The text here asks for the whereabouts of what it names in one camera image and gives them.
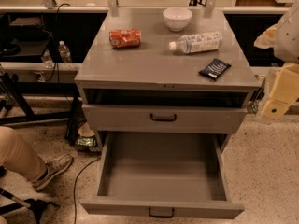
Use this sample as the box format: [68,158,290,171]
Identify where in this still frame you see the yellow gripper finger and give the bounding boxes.
[254,24,278,49]
[261,63,299,120]

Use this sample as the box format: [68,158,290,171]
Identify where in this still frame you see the red coke can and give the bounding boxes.
[109,29,141,48]

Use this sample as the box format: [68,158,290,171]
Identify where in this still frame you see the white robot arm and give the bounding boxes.
[254,1,299,120]

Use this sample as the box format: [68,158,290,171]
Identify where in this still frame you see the grey metal drawer cabinet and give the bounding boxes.
[75,7,259,148]

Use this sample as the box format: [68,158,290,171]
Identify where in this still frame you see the open grey bottom drawer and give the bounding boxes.
[81,132,244,219]

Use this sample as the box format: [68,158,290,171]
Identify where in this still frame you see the closed grey upper drawer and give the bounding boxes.
[83,105,247,134]

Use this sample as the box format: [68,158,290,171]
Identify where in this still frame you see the clear plastic water bottle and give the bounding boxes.
[168,32,222,54]

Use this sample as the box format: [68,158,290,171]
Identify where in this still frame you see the white ceramic bowl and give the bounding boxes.
[163,7,192,32]

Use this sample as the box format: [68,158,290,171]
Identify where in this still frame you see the green packet on floor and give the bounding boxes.
[75,136,97,152]

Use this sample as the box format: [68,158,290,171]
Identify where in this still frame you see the small water bottle on shelf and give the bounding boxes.
[58,41,72,63]

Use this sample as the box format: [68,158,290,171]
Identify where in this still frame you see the grey sneaker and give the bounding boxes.
[32,154,73,191]

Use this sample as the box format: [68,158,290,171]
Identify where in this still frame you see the black tripod foot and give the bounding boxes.
[0,188,58,224]

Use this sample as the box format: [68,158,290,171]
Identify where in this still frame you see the person leg beige trousers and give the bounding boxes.
[0,127,47,182]

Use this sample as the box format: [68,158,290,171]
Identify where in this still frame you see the black cable on floor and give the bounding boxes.
[72,156,102,224]

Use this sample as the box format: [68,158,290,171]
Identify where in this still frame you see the black stand frame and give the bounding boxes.
[0,63,78,126]

